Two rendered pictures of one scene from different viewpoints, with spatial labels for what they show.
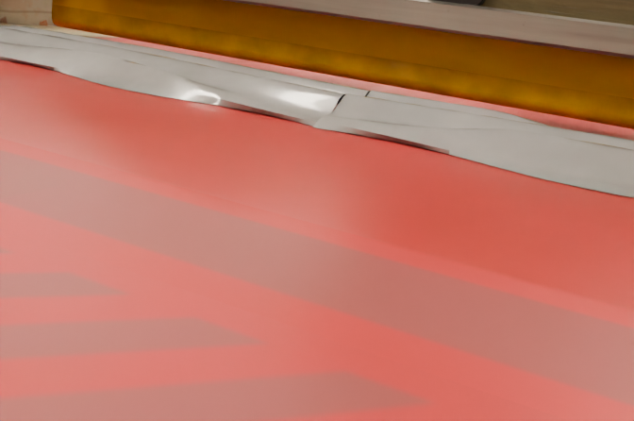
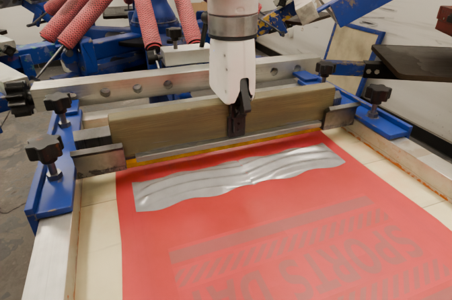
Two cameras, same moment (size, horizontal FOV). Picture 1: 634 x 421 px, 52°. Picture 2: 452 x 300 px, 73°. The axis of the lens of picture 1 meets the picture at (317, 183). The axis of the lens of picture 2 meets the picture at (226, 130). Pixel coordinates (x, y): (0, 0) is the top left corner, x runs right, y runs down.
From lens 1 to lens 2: 0.41 m
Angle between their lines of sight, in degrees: 42
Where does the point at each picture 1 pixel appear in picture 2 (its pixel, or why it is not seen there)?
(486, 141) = (275, 174)
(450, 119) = (264, 169)
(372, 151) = (269, 187)
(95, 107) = (235, 205)
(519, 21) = (253, 136)
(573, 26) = (262, 134)
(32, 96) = (227, 210)
